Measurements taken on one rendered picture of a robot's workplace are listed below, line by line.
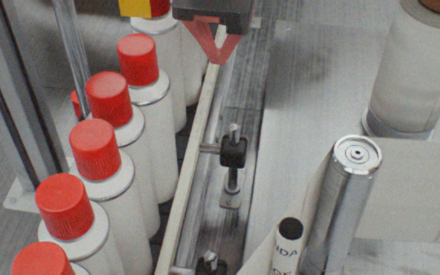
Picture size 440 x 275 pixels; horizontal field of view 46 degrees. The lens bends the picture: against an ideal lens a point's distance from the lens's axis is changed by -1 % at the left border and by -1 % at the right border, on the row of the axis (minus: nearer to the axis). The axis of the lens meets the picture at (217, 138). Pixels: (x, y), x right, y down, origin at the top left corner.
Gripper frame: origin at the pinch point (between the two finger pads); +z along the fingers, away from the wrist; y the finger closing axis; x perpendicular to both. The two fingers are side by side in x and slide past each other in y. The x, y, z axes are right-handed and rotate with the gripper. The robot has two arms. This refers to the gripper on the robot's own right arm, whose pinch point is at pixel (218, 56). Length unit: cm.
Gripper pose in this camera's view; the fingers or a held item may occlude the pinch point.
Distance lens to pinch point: 54.0
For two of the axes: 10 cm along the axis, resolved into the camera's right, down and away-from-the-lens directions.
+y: 1.6, -7.4, 6.5
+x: -9.9, -1.2, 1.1
